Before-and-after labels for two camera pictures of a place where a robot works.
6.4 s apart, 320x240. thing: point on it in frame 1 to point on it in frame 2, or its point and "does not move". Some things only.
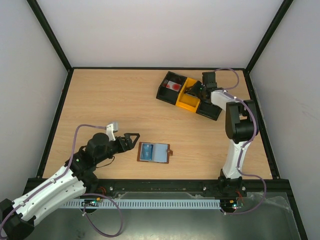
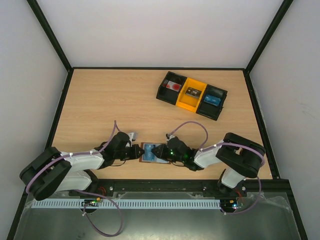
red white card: x=173 y=86 does not move
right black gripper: x=198 y=89 to x=163 y=151
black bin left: x=168 y=95 does not move
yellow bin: x=187 y=101 does not move
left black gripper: x=129 y=145 to x=135 y=155
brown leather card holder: x=160 y=153 does not move
